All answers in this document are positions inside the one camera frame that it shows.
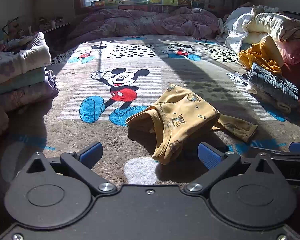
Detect yellow printed child shirt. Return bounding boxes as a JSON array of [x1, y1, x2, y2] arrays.
[[126, 84, 257, 165]]

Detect cream folded garment under jeans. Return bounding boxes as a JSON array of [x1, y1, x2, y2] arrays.
[[246, 83, 291, 114]]

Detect folded blue jeans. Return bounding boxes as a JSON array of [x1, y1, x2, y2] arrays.
[[247, 63, 299, 108]]

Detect purple folded garment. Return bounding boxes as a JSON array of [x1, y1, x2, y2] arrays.
[[0, 70, 58, 112]]

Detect Mickey Mouse bed blanket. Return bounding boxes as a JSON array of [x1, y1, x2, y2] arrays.
[[0, 35, 300, 184]]

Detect pink garment at right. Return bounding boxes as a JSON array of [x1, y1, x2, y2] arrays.
[[275, 39, 300, 67]]

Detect green folded garment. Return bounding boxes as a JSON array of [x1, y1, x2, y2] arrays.
[[0, 67, 46, 94]]

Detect mustard yellow knit garment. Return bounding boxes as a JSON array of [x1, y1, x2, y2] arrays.
[[238, 43, 282, 76]]

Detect white floral folded garment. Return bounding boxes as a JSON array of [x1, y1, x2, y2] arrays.
[[0, 32, 51, 84]]

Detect white and cream bedding pile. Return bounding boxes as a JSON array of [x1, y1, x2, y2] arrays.
[[216, 5, 300, 54]]

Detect dark side shelf with items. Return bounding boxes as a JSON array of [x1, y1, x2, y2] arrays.
[[31, 17, 71, 58]]

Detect purple rumpled quilt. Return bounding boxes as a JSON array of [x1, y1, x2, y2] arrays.
[[65, 7, 219, 49]]

